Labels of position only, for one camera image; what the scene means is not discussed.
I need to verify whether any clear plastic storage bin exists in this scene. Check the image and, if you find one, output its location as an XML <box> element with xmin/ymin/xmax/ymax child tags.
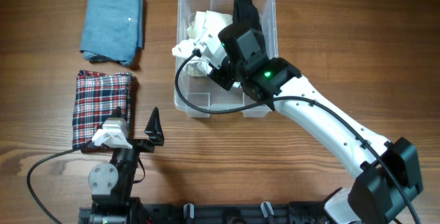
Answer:
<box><xmin>177</xmin><ymin>0</ymin><xmax>278</xmax><ymax>111</ymax></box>

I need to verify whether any black cloth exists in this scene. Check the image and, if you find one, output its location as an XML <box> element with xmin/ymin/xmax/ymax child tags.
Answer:
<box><xmin>232</xmin><ymin>0</ymin><xmax>263</xmax><ymax>34</ymax></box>

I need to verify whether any white printed shirt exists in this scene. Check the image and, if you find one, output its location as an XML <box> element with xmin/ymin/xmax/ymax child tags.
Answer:
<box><xmin>172</xmin><ymin>38</ymin><xmax>212</xmax><ymax>77</ymax></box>

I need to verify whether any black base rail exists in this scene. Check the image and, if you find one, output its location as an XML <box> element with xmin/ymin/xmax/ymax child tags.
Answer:
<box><xmin>78</xmin><ymin>201</ymin><xmax>333</xmax><ymax>224</ymax></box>

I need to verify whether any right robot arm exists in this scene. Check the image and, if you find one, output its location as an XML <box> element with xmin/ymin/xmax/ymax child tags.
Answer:
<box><xmin>202</xmin><ymin>23</ymin><xmax>423</xmax><ymax>223</ymax></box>

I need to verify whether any folded blue denim cloth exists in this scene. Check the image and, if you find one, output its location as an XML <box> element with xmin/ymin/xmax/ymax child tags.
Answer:
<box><xmin>80</xmin><ymin>0</ymin><xmax>144</xmax><ymax>67</ymax></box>

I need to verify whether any cream cloth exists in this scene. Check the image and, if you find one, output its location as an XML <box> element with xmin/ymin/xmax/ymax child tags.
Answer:
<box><xmin>187</xmin><ymin>10</ymin><xmax>232</xmax><ymax>38</ymax></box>

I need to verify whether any red plaid cloth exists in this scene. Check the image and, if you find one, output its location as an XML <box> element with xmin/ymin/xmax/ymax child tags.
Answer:
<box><xmin>72</xmin><ymin>70</ymin><xmax>133</xmax><ymax>153</ymax></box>

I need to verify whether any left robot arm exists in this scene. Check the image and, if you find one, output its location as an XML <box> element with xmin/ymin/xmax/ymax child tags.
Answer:
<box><xmin>78</xmin><ymin>107</ymin><xmax>164</xmax><ymax>224</ymax></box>

